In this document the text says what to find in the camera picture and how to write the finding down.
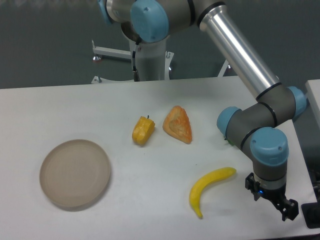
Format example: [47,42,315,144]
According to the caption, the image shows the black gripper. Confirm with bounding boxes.
[245,172,299,221]

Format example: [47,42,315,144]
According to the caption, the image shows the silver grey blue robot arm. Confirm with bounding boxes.
[98,0,307,220]

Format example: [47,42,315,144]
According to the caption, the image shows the green pepper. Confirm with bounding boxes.
[224,136,234,146]

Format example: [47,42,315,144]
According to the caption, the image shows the yellow bell pepper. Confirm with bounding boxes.
[131,116,155,146]

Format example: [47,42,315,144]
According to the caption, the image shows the black device at right edge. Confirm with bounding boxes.
[301,202,320,229]

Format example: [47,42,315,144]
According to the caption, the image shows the yellow banana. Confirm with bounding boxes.
[188,167,237,219]

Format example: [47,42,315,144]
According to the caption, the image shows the white side table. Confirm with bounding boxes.
[305,79,320,125]

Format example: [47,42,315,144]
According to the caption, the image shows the orange triangular bread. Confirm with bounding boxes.
[162,105,193,144]

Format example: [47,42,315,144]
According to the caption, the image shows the beige round plate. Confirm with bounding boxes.
[39,139,111,211]

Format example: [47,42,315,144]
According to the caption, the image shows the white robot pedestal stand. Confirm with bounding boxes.
[92,22,236,83]

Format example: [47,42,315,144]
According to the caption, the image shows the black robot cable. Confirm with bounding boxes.
[132,34,142,82]

